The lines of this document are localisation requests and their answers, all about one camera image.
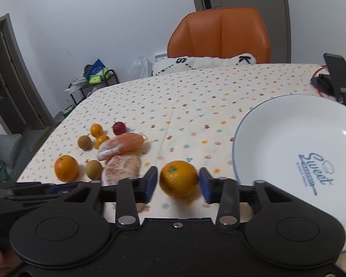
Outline peeled pale grapefruit segment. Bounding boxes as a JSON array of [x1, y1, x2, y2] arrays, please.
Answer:
[[102, 153, 140, 186]]

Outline brown longan fruit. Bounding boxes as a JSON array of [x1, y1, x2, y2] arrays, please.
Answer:
[[85, 160, 103, 180], [77, 135, 92, 151]]

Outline large orange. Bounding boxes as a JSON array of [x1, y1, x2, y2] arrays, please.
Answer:
[[159, 161, 199, 199]]

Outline peeled orange grapefruit segment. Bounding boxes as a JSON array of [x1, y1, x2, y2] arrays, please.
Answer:
[[97, 132, 144, 161]]

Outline small red apple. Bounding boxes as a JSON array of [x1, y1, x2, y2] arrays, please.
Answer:
[[112, 121, 127, 136]]

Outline small kumquat orange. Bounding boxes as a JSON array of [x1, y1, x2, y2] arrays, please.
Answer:
[[90, 123, 104, 138]]

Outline left hand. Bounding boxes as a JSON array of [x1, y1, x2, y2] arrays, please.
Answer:
[[0, 248, 19, 277]]

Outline floral tablecloth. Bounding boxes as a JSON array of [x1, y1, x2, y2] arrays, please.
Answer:
[[16, 63, 346, 277]]

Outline green bag on floor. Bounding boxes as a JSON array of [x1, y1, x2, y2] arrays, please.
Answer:
[[62, 104, 75, 117]]

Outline white plate blue rim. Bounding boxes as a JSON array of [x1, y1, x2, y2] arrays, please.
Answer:
[[233, 94, 346, 252]]

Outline grey sofa cushion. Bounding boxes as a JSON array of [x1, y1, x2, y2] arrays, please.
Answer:
[[0, 134, 23, 168]]

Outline black metal shelf rack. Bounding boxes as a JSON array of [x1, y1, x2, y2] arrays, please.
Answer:
[[66, 71, 120, 106]]

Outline green tissue pack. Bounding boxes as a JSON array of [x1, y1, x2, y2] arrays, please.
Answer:
[[89, 67, 115, 84]]

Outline clear plastic bag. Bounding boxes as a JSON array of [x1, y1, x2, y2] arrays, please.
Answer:
[[127, 56, 153, 79]]

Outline blue package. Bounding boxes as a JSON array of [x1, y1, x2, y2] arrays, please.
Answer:
[[85, 59, 105, 79]]

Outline white fluffy cushion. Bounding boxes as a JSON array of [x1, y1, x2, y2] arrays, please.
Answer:
[[152, 53, 257, 76]]

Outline black phone stand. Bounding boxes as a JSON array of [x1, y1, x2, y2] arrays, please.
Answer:
[[317, 53, 346, 106]]

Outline orange leather chair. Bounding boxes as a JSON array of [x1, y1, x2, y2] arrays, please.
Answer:
[[167, 8, 271, 64]]

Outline dark doorway frame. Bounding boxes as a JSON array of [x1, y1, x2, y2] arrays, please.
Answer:
[[0, 14, 54, 134]]

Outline red cable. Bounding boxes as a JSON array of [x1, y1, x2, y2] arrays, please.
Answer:
[[310, 64, 346, 99]]

